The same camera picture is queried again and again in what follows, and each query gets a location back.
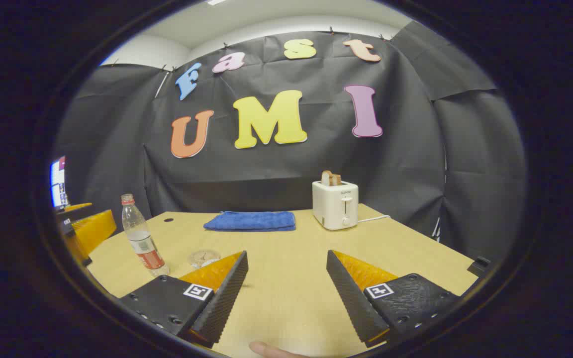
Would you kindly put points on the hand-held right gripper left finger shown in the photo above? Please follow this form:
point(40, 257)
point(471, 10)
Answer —
point(227, 293)

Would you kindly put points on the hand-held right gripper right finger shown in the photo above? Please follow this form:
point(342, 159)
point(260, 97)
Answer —
point(348, 298)

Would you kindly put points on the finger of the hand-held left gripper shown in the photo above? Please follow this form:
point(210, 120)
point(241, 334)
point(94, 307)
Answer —
point(75, 210)
point(95, 228)

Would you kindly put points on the round coaster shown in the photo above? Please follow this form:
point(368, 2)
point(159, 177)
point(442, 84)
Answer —
point(204, 258)

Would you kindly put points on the clear plastic water bottle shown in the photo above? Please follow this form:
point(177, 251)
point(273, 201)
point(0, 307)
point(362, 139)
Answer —
point(140, 233)

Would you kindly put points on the computer monitor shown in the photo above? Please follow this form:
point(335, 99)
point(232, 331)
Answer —
point(58, 181)

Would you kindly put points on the blue towel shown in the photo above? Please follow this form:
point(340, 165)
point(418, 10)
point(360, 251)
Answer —
point(249, 221)

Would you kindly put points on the white toaster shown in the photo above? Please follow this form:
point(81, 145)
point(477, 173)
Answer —
point(334, 204)

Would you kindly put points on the brown bread slice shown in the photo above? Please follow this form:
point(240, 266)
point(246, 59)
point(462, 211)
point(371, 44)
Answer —
point(336, 179)

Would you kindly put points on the light bread slice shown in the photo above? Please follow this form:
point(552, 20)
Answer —
point(326, 178)

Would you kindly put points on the black table clamp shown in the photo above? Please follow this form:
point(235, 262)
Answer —
point(480, 266)

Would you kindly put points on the black backdrop cloth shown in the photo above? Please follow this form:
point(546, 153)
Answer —
point(291, 169)

